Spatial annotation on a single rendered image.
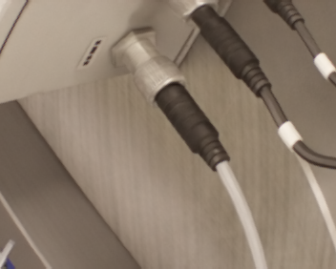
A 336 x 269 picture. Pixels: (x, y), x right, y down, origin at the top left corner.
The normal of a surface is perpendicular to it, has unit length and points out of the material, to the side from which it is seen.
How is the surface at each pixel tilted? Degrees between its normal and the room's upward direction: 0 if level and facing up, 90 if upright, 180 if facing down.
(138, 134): 90
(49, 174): 38
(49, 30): 133
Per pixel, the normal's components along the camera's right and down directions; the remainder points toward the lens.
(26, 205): 0.40, -0.69
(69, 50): 0.53, 0.72
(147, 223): -0.75, 0.15
